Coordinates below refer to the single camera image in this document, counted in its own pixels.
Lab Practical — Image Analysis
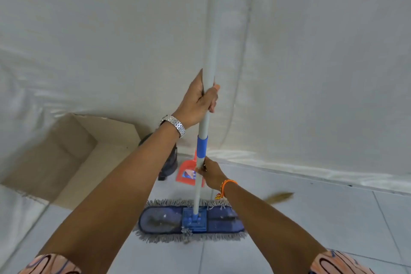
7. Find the person's right hand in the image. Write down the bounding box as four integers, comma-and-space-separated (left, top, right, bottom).
195, 156, 229, 198

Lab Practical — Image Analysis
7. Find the person's left hand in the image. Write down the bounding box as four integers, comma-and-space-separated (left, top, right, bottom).
172, 69, 221, 130

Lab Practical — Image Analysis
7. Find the blue mop grey pole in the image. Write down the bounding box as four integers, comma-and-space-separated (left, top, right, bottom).
134, 0, 248, 245

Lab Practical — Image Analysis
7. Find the person's left forearm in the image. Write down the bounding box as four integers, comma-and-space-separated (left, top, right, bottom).
38, 124, 180, 268

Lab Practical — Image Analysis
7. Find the person's right forearm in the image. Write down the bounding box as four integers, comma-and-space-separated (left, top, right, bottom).
221, 183, 329, 274

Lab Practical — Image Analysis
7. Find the red plastic dustpan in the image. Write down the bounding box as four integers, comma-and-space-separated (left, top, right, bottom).
175, 149, 206, 188

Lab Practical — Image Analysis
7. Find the black plastic bin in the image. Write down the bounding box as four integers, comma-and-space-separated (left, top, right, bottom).
138, 133, 179, 182

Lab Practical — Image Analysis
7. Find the silver metal wristwatch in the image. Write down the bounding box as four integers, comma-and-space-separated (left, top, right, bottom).
159, 115, 187, 139

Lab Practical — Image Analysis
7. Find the white fabric sheet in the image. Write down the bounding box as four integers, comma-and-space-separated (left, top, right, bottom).
0, 0, 411, 271

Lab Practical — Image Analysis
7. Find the open cardboard box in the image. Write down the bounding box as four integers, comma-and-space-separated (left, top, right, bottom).
0, 113, 142, 211

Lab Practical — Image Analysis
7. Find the patterned pink right sleeve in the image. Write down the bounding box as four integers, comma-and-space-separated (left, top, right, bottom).
308, 249, 377, 274

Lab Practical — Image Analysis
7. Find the patterned pink sleeve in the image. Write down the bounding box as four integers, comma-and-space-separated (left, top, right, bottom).
18, 253, 83, 274
308, 249, 377, 274

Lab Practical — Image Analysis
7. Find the patterned pink left sleeve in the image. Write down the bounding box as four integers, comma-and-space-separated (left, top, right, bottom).
18, 253, 83, 274

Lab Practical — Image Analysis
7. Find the orange thread bracelet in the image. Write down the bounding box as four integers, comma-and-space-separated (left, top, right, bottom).
215, 179, 238, 201

